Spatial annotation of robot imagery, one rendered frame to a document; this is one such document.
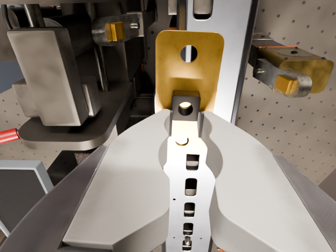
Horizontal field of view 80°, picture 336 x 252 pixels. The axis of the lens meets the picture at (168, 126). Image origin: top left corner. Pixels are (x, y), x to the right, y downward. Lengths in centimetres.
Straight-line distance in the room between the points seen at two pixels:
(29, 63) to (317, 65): 42
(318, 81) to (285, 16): 36
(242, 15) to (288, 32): 38
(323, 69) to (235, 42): 15
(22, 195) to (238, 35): 49
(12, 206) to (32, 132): 21
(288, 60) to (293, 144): 62
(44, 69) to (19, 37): 3
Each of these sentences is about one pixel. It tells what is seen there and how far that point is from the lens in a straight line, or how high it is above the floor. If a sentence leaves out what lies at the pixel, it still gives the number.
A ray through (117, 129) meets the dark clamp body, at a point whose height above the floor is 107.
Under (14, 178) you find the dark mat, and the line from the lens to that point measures 44.
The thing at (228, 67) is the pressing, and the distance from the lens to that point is 42.
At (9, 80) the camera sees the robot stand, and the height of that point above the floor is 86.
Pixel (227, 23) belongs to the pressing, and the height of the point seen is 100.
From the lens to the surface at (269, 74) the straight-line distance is 41.
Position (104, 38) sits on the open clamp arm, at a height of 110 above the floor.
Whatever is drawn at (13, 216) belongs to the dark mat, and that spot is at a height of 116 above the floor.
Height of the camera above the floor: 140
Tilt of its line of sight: 58 degrees down
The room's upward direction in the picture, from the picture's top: 176 degrees counter-clockwise
